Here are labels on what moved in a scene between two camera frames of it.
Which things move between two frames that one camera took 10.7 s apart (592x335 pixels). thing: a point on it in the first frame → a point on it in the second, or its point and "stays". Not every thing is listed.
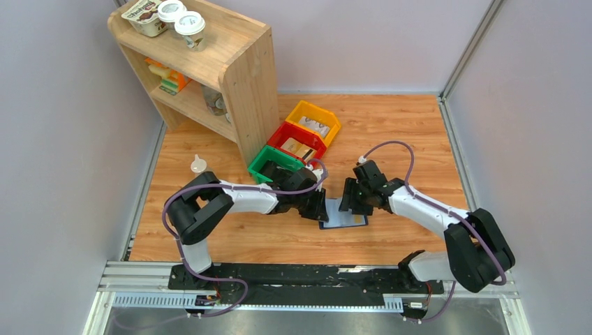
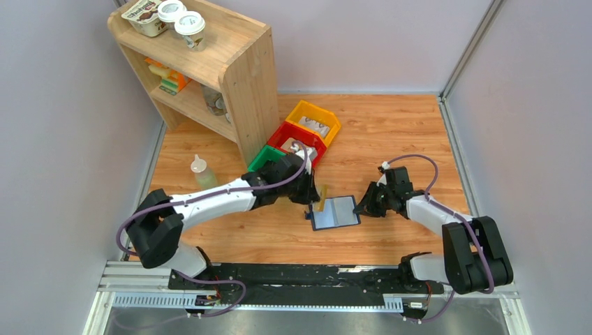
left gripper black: (318, 213) → (310, 195)
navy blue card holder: (337, 218) stays
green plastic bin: (272, 154) stays
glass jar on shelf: (214, 100) stays
